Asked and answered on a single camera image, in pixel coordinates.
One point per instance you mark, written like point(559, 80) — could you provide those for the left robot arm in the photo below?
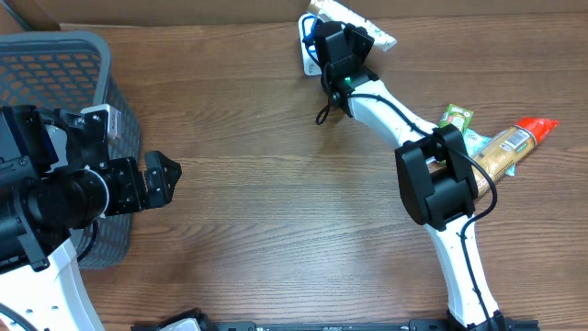
point(57, 181)

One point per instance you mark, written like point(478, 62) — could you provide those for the green snack packet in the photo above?
point(457, 116)

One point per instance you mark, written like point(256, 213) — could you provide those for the white tube with gold cap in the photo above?
point(331, 10)

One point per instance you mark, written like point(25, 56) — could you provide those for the teal packet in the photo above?
point(475, 142)

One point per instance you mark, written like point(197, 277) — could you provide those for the orange spaghetti packet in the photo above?
point(512, 145)

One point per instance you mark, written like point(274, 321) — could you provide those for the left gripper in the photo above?
point(127, 185)

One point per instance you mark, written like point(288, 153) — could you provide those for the white barcode scanner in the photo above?
point(308, 52)

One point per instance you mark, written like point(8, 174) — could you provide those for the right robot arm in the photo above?
point(435, 173)

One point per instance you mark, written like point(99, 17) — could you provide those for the grey plastic shopping basket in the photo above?
point(72, 71)

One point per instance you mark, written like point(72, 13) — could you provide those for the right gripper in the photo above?
point(332, 35)

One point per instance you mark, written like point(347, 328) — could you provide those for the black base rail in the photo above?
point(195, 319)

